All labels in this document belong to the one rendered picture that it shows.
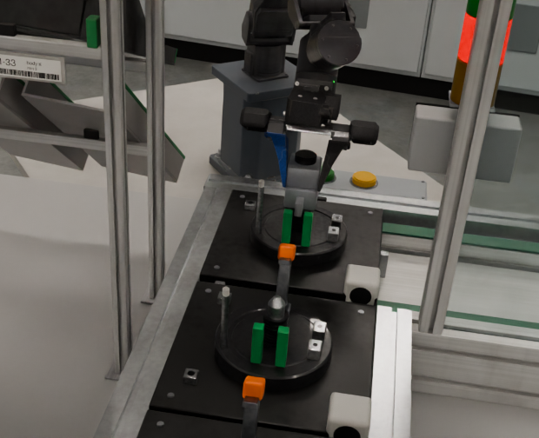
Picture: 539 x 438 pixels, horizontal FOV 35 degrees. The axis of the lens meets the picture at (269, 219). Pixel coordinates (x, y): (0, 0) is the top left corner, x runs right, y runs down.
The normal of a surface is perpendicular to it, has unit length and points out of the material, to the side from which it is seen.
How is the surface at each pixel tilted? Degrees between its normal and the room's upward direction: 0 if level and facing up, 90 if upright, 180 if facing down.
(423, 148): 90
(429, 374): 90
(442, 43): 90
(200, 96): 0
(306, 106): 81
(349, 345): 0
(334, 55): 61
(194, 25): 90
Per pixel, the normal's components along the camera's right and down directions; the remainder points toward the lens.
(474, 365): -0.15, 0.51
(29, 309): 0.06, -0.85
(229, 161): -0.87, 0.22
